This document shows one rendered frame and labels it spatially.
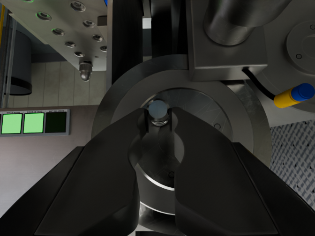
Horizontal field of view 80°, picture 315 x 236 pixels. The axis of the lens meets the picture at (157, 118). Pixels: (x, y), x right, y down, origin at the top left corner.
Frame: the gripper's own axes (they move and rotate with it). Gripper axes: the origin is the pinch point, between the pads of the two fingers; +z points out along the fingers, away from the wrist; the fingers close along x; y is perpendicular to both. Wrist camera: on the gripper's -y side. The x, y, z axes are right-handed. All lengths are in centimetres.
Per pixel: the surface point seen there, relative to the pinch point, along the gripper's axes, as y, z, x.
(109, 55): -2.0, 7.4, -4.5
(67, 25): -3.2, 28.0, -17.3
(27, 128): 21, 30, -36
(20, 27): 9, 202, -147
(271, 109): 3.0, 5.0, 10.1
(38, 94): 86, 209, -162
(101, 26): -2.9, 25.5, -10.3
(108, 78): -0.2, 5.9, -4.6
